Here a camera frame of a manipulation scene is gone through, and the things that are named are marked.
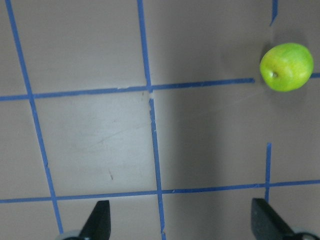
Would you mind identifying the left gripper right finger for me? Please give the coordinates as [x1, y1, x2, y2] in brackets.
[250, 198, 295, 240]

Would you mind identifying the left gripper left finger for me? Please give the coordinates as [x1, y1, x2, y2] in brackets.
[78, 200, 111, 240]

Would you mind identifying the green apple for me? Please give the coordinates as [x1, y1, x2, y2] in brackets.
[259, 42, 314, 93]

